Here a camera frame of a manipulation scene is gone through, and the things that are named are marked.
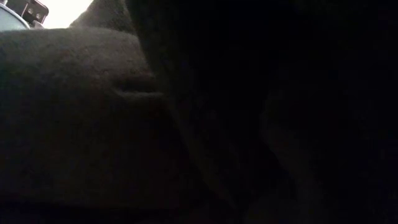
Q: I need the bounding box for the dark maroon cloth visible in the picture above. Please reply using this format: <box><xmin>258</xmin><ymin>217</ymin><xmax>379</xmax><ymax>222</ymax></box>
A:
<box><xmin>0</xmin><ymin>0</ymin><xmax>398</xmax><ymax>224</ymax></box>

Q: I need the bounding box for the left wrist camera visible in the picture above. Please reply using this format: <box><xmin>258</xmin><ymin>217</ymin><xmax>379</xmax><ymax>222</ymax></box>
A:
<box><xmin>5</xmin><ymin>0</ymin><xmax>50</xmax><ymax>26</ymax></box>

